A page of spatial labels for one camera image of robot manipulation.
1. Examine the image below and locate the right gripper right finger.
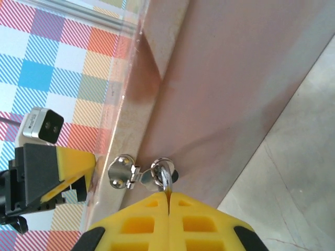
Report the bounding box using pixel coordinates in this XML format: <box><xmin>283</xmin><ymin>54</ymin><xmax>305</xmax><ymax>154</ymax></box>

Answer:
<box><xmin>169</xmin><ymin>191</ymin><xmax>271</xmax><ymax>251</ymax></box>

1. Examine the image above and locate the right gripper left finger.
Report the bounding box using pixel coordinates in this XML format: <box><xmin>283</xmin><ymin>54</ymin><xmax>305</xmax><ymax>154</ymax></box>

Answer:
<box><xmin>73</xmin><ymin>191</ymin><xmax>170</xmax><ymax>251</ymax></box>

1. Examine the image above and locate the pink illustrated tin box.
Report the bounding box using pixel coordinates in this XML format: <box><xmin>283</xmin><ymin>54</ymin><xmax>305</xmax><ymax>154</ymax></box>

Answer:
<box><xmin>83</xmin><ymin>0</ymin><xmax>335</xmax><ymax>229</ymax></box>

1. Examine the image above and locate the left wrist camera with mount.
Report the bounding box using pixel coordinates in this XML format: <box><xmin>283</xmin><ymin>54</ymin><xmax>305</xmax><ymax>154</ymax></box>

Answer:
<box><xmin>15</xmin><ymin>106</ymin><xmax>65</xmax><ymax>150</ymax></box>

